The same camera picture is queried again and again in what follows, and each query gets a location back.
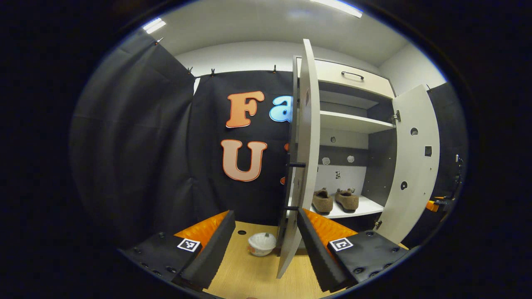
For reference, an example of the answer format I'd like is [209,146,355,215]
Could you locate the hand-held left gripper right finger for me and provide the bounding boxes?
[296,208,410,293]

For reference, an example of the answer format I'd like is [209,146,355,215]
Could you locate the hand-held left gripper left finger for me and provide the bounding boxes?
[121,210,236,291]

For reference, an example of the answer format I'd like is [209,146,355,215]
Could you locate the white shoe cabinet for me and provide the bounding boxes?
[291,55,397,233]

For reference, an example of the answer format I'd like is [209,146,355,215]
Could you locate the black door handle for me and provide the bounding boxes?
[286,162,307,211]

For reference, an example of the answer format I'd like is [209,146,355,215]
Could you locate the white lidded bowl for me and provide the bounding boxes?
[248,232,277,257]

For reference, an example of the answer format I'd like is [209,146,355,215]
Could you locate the black backdrop cloth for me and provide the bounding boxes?
[401,82,468,250]
[187,71,300,227]
[69,31,196,250]

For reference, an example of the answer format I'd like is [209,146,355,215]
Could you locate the ceiling light panel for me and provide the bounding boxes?
[310,0,363,18]
[143,17,167,34]

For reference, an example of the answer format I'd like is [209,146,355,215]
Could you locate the white cabinet shelf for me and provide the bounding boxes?
[287,194,385,219]
[319,110,395,134]

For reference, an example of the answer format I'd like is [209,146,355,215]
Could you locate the white cabinet drawer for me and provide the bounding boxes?
[295,56,395,99]

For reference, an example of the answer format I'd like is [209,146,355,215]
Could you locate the brown fuzzy shoe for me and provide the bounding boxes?
[335,188,360,212]
[312,188,334,214]

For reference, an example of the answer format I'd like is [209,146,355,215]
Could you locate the white cabinet door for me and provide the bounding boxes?
[374,84,441,245]
[276,39,321,279]

